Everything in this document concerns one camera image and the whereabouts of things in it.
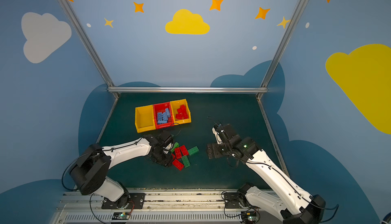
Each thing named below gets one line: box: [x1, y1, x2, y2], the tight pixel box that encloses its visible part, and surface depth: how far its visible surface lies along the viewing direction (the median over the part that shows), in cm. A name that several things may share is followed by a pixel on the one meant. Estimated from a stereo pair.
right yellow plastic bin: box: [170, 98, 192, 126], surface depth 107 cm
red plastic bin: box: [152, 101, 175, 130], surface depth 104 cm
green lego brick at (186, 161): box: [181, 155, 191, 168], surface depth 87 cm
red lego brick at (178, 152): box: [174, 147, 182, 160], surface depth 92 cm
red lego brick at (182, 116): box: [175, 113, 189, 120], surface depth 109 cm
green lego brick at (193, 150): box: [187, 145, 200, 156], surface depth 92 cm
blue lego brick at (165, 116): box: [162, 112, 169, 121], surface depth 106 cm
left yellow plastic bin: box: [134, 104, 156, 134], surface depth 106 cm
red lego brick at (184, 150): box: [179, 144, 189, 156], surface depth 92 cm
